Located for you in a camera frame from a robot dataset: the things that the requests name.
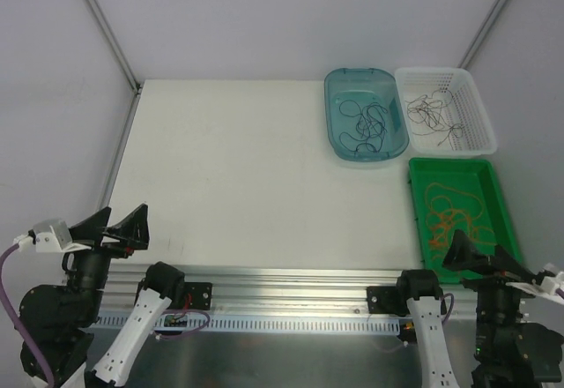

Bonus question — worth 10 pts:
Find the black white striped wire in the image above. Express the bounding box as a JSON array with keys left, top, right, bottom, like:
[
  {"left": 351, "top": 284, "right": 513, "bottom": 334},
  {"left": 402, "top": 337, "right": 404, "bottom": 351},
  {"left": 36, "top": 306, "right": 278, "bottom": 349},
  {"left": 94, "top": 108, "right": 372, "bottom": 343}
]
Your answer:
[{"left": 413, "top": 99, "right": 464, "bottom": 146}]

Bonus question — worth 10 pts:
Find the dark wire pulled from tangle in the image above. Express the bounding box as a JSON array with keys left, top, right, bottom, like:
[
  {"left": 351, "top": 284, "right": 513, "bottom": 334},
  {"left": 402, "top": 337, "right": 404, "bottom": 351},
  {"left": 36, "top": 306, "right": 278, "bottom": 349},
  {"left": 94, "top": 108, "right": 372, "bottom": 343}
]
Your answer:
[{"left": 407, "top": 89, "right": 454, "bottom": 131}]

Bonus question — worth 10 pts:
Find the dark thin wire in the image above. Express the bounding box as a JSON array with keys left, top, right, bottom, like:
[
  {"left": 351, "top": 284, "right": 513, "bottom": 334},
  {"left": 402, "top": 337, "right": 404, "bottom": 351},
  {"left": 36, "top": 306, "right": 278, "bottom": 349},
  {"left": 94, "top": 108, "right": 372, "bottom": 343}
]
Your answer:
[{"left": 338, "top": 99, "right": 391, "bottom": 153}]

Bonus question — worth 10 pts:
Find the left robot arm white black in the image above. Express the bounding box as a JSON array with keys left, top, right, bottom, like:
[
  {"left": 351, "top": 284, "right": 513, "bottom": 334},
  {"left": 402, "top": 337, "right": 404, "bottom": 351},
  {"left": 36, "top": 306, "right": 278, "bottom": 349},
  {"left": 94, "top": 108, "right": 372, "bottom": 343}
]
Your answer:
[{"left": 15, "top": 204, "right": 185, "bottom": 387}]

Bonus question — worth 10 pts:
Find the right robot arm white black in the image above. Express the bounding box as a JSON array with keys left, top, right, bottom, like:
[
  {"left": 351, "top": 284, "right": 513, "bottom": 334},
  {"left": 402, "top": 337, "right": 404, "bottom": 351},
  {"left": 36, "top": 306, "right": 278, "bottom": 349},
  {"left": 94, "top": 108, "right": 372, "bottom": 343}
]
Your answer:
[{"left": 395, "top": 229, "right": 563, "bottom": 387}]

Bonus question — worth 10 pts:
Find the green plastic tray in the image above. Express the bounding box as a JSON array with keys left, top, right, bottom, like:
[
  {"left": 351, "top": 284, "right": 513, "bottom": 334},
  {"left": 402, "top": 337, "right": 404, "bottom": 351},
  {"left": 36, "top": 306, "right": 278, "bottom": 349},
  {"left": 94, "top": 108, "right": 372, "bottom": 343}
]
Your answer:
[{"left": 408, "top": 158, "right": 523, "bottom": 285}]

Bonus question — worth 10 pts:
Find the white perforated plastic basket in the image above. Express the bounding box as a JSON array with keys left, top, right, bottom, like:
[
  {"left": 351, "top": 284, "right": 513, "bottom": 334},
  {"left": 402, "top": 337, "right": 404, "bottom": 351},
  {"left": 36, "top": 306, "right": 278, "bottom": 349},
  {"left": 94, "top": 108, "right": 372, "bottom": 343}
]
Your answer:
[{"left": 395, "top": 67, "right": 498, "bottom": 158}]

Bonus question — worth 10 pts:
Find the teal transparent plastic bin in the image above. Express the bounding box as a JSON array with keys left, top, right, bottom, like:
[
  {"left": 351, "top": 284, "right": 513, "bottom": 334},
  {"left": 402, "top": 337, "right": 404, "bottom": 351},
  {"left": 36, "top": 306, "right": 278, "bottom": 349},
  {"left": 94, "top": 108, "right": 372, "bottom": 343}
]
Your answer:
[{"left": 323, "top": 68, "right": 409, "bottom": 162}]

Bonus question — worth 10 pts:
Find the orange wire in green tray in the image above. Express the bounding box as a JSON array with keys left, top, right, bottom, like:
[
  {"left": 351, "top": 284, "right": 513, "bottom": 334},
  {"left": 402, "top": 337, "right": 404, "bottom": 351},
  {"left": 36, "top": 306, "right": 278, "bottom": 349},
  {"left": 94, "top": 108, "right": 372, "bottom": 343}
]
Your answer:
[{"left": 466, "top": 224, "right": 497, "bottom": 248}]

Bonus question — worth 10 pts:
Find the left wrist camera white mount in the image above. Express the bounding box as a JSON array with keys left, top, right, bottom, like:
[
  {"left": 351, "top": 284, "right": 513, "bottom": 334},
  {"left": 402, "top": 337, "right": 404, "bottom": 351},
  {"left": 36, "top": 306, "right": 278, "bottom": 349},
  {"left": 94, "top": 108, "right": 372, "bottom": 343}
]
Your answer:
[{"left": 14, "top": 219, "right": 88, "bottom": 253}]

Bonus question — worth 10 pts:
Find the white slotted cable duct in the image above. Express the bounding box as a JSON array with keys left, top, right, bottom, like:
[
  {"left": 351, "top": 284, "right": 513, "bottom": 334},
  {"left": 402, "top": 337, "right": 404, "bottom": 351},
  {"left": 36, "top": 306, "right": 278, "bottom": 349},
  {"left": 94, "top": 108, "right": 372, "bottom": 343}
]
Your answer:
[{"left": 94, "top": 313, "right": 402, "bottom": 335}]

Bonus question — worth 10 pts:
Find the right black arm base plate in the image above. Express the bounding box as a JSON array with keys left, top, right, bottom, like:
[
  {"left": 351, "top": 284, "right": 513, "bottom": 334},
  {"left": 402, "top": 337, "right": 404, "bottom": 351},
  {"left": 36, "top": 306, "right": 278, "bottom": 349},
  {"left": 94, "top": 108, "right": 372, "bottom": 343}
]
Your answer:
[{"left": 366, "top": 286, "right": 409, "bottom": 317}]

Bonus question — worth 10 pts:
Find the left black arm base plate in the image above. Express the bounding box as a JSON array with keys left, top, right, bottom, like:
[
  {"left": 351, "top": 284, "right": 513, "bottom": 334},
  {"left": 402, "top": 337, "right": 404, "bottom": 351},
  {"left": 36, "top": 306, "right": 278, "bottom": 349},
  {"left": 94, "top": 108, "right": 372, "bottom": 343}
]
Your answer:
[{"left": 171, "top": 281, "right": 213, "bottom": 310}]

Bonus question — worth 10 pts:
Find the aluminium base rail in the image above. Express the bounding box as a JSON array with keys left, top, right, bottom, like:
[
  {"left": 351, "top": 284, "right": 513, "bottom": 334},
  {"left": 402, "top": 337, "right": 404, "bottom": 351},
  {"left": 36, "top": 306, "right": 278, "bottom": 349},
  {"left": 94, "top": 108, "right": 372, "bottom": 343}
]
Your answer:
[{"left": 100, "top": 262, "right": 477, "bottom": 320}]

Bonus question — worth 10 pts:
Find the black wire in basket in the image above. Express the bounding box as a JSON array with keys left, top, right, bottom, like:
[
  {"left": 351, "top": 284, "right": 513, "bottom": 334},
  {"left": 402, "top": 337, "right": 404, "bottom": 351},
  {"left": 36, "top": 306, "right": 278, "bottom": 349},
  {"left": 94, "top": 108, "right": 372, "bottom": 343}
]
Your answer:
[{"left": 405, "top": 96, "right": 446, "bottom": 131}]

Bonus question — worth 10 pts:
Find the left aluminium frame post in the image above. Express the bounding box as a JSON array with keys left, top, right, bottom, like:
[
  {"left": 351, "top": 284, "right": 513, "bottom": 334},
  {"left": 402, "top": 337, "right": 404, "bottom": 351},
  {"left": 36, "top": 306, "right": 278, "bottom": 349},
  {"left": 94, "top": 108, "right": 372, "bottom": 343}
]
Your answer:
[{"left": 83, "top": 0, "right": 142, "bottom": 93}]

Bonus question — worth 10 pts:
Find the aluminium frame post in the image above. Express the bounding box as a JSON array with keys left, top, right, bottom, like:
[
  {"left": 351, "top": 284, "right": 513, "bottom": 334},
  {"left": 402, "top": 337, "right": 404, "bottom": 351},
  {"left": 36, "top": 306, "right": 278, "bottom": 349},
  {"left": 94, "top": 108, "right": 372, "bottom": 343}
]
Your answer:
[
  {"left": 83, "top": 0, "right": 142, "bottom": 93},
  {"left": 457, "top": 0, "right": 512, "bottom": 69}
]

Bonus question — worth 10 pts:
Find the right aluminium frame post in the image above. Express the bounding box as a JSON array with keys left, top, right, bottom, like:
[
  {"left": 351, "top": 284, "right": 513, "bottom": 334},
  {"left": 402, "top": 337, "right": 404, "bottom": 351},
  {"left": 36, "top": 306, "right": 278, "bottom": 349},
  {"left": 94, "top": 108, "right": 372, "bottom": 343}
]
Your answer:
[{"left": 457, "top": 0, "right": 512, "bottom": 69}]

